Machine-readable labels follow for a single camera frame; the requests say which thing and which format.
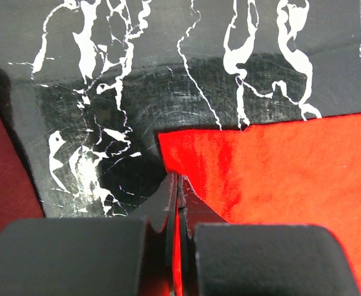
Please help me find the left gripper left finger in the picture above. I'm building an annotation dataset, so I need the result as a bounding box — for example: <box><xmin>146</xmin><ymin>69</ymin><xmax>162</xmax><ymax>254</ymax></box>
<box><xmin>0</xmin><ymin>173</ymin><xmax>178</xmax><ymax>295</ymax></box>

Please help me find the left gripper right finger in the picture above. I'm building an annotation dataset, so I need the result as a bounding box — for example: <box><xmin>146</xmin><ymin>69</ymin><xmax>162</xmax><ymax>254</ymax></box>
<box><xmin>178</xmin><ymin>176</ymin><xmax>361</xmax><ymax>295</ymax></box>

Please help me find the bright red t-shirt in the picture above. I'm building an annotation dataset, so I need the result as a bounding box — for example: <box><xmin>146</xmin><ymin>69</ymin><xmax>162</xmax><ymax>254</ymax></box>
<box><xmin>158</xmin><ymin>113</ymin><xmax>361</xmax><ymax>287</ymax></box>

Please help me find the folded maroon t-shirt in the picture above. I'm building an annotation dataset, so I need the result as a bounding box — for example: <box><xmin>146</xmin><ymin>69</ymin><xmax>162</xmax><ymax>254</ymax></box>
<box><xmin>0</xmin><ymin>119</ymin><xmax>44</xmax><ymax>232</ymax></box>

